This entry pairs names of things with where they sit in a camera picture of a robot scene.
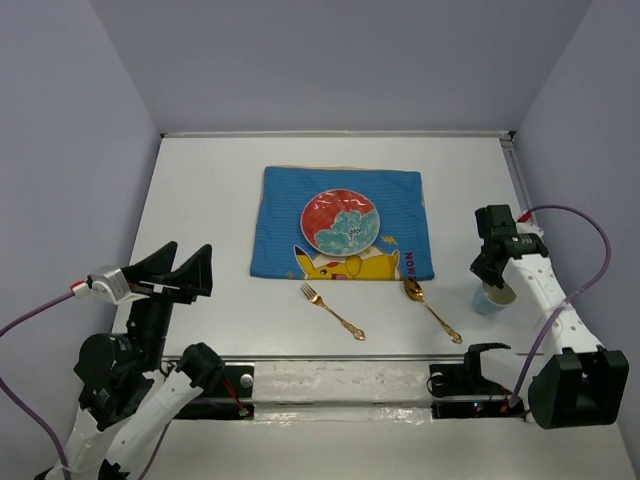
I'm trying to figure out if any gold fork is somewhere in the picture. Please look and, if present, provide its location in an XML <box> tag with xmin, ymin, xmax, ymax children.
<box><xmin>300</xmin><ymin>283</ymin><xmax>366</xmax><ymax>341</ymax></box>

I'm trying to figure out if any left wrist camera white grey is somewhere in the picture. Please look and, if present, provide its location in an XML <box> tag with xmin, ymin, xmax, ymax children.
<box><xmin>87</xmin><ymin>267</ymin><xmax>131</xmax><ymax>305</ymax></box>

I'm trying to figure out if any gold spoon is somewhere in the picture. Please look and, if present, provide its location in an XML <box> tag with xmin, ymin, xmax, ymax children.
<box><xmin>403</xmin><ymin>277</ymin><xmax>463</xmax><ymax>344</ymax></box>

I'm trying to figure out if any red and blue ceramic plate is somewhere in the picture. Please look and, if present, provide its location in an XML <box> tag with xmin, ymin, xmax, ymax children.
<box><xmin>300</xmin><ymin>189</ymin><xmax>381</xmax><ymax>257</ymax></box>

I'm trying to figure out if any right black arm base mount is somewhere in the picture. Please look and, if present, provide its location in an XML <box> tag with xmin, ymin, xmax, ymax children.
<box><xmin>426</xmin><ymin>363</ymin><xmax>527</xmax><ymax>420</ymax></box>

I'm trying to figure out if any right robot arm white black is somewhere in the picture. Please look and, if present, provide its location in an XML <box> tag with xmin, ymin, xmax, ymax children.
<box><xmin>460</xmin><ymin>205</ymin><xmax>629</xmax><ymax>429</ymax></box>

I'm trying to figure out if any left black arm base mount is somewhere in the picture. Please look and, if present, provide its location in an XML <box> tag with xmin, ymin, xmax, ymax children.
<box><xmin>174</xmin><ymin>363</ymin><xmax>255</xmax><ymax>421</ymax></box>

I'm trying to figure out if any blue paper cup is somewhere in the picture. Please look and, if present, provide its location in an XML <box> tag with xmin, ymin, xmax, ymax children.
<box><xmin>472</xmin><ymin>283</ymin><xmax>517</xmax><ymax>315</ymax></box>

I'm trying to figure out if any blue cartoon placemat cloth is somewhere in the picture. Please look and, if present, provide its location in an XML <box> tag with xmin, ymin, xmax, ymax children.
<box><xmin>250</xmin><ymin>166</ymin><xmax>435</xmax><ymax>280</ymax></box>

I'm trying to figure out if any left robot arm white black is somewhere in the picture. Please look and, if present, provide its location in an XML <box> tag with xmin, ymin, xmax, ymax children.
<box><xmin>39</xmin><ymin>241</ymin><xmax>224</xmax><ymax>479</ymax></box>

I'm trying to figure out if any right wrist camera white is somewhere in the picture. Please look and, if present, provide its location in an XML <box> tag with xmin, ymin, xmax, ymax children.
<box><xmin>516</xmin><ymin>212</ymin><xmax>544</xmax><ymax>239</ymax></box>

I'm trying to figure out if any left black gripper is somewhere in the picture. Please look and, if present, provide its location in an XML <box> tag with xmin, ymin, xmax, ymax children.
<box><xmin>125</xmin><ymin>238</ymin><xmax>216</xmax><ymax>368</ymax></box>

